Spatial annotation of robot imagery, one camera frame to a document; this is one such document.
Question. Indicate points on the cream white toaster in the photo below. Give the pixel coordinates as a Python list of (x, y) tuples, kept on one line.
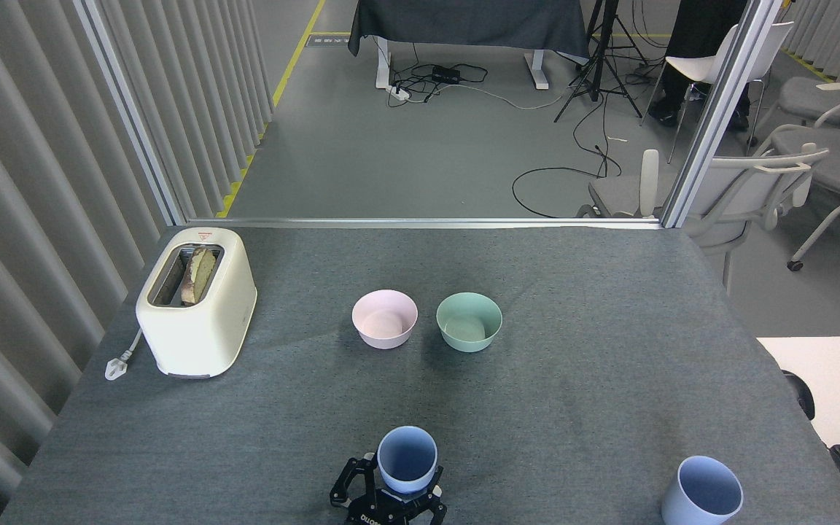
[(201, 339)]

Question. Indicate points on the white power strip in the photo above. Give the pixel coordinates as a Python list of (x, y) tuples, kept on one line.
[(399, 92)]

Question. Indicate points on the silver frame post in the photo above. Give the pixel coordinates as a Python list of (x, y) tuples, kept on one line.
[(128, 109), (719, 109)]

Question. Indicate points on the white table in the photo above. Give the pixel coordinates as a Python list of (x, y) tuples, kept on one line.
[(835, 379)]

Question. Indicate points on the table with dark cloth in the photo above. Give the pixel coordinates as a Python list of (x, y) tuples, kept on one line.
[(464, 22)]

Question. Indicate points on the grey office chair white frame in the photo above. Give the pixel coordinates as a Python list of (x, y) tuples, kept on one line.
[(806, 95), (839, 160), (620, 193)]

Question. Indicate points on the green bowl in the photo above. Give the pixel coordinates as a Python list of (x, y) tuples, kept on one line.
[(464, 341)]

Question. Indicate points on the white toaster power plug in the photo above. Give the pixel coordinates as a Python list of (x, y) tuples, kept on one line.
[(117, 368)]

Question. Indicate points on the black power adapter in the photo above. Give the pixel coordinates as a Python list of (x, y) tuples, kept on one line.
[(446, 74)]

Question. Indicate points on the white plastic chair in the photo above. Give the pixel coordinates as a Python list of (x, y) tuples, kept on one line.
[(693, 69)]

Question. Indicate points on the black round object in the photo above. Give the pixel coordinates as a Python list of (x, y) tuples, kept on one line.
[(800, 397)]

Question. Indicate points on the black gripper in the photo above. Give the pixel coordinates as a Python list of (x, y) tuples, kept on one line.
[(391, 510)]

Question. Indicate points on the person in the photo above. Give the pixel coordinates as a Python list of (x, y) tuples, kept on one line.
[(697, 29)]

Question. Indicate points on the black tripod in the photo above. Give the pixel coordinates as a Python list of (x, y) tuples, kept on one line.
[(599, 58)]

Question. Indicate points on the silver frame rail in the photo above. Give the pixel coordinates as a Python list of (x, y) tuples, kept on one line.
[(427, 222)]

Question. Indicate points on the bread slice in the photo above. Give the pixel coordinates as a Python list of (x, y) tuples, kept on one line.
[(200, 273)]

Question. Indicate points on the blue plastic cup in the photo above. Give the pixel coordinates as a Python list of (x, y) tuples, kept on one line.
[(407, 477), (679, 507)]

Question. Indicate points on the pink bowl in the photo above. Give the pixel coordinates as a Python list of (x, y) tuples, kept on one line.
[(383, 337)]

